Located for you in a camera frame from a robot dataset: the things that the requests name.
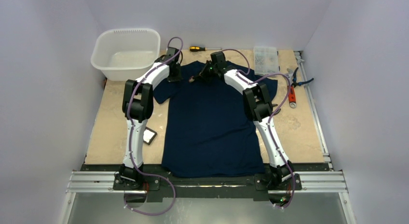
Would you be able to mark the clear plastic parts box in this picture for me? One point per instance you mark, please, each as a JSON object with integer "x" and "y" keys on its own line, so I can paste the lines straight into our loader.
{"x": 265, "y": 60}

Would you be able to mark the adjustable wrench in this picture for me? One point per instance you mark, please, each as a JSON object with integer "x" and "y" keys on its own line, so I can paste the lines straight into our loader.
{"x": 289, "y": 73}

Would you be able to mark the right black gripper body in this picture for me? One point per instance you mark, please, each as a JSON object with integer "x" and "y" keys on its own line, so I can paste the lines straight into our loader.
{"x": 202, "y": 75}

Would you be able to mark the yellow black screwdriver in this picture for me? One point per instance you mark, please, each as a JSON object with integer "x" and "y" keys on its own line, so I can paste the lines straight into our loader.
{"x": 201, "y": 49}

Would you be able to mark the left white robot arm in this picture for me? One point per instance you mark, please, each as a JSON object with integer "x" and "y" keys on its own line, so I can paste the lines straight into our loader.
{"x": 138, "y": 108}

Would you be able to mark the black handled pliers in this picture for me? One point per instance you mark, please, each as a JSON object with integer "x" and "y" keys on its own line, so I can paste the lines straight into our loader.
{"x": 276, "y": 109}

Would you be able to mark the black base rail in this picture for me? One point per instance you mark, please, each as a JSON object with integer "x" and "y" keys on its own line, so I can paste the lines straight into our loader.
{"x": 163, "y": 184}

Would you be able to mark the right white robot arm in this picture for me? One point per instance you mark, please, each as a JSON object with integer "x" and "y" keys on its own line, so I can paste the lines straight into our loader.
{"x": 258, "y": 109}

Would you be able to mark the white plastic tub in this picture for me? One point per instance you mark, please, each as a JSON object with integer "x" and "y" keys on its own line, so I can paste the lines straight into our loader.
{"x": 125, "y": 53}

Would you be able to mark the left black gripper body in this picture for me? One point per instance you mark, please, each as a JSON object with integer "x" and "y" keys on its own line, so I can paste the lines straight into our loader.
{"x": 177, "y": 76}

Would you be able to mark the navy blue t-shirt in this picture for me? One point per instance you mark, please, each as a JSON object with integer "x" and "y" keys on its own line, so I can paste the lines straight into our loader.
{"x": 207, "y": 132}

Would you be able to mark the brooch in black box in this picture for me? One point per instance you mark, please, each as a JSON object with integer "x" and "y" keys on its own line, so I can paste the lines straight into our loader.
{"x": 149, "y": 136}

